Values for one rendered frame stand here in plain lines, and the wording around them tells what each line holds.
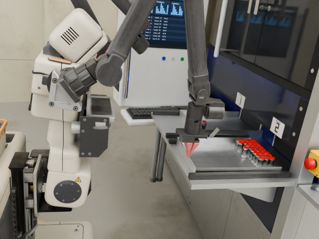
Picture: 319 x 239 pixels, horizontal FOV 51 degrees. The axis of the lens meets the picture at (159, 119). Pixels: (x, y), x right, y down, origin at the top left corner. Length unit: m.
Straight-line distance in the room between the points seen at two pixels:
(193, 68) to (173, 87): 1.02
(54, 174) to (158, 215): 1.28
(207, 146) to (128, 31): 0.66
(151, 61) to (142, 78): 0.11
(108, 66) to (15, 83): 3.50
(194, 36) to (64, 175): 0.69
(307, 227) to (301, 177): 0.26
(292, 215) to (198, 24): 0.80
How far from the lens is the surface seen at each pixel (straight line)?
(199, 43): 1.06
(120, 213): 2.44
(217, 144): 1.48
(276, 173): 1.32
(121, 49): 1.00
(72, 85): 1.01
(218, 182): 1.20
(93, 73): 1.02
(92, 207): 2.49
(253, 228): 1.63
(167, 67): 2.03
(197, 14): 1.04
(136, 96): 2.02
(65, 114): 1.24
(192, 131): 1.15
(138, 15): 1.00
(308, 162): 1.21
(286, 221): 1.42
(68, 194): 1.35
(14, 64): 4.39
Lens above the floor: 1.48
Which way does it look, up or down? 21 degrees down
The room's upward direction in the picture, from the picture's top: 7 degrees clockwise
